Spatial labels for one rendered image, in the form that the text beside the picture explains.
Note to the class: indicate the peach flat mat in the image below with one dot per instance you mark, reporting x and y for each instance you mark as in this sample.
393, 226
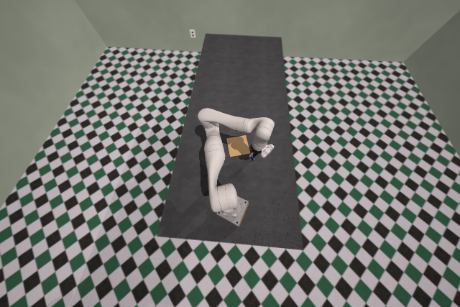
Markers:
238, 146

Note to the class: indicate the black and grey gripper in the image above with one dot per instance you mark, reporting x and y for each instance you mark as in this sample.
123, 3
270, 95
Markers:
254, 153

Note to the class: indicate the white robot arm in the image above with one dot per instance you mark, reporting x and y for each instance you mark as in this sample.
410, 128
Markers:
224, 197

